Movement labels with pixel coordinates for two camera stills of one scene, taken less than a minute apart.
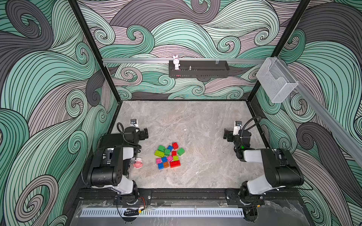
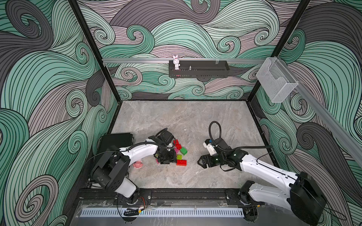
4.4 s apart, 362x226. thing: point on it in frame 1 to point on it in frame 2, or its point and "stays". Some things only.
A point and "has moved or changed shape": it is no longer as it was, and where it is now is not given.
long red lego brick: x=175 y=164 has moved or changed shape
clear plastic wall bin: x=276 y=82 stays
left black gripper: x=141 y=136 to x=171 y=158
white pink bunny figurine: x=176 y=61 stays
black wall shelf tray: x=200 y=68 stays
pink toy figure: x=138 y=164 stays
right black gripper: x=229 y=133 to x=209 y=164
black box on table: x=111 y=140 stays
